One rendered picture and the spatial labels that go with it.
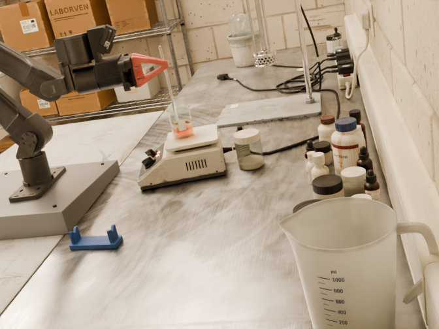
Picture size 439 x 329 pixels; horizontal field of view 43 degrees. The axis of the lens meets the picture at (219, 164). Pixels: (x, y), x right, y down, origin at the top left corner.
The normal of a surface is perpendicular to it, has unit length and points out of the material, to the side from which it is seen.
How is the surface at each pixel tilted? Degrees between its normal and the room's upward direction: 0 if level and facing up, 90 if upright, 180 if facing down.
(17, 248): 0
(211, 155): 90
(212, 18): 90
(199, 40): 90
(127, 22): 89
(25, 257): 0
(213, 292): 0
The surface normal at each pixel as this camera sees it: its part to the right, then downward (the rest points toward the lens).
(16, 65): -0.11, 0.19
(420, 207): -0.18, -0.91
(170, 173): 0.04, 0.37
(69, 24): -0.21, 0.42
